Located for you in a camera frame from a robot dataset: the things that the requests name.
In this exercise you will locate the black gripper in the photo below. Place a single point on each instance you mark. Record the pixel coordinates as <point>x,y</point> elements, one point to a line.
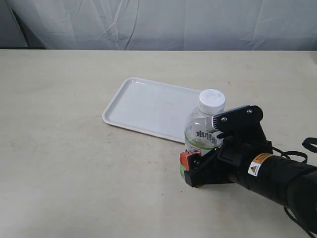
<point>222,164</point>

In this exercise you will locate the clear water bottle green label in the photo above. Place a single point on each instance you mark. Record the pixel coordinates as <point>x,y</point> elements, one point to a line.
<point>197,138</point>

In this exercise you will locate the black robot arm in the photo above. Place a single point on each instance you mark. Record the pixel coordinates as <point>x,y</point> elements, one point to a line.
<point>250,163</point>

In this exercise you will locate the white plastic tray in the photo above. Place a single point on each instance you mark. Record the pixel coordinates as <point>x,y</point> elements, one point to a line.
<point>153,108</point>

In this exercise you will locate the white backdrop curtain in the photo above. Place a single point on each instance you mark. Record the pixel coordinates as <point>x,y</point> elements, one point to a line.
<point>171,25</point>

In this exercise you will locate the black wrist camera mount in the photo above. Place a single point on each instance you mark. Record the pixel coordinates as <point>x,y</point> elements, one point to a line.
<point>240,119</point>

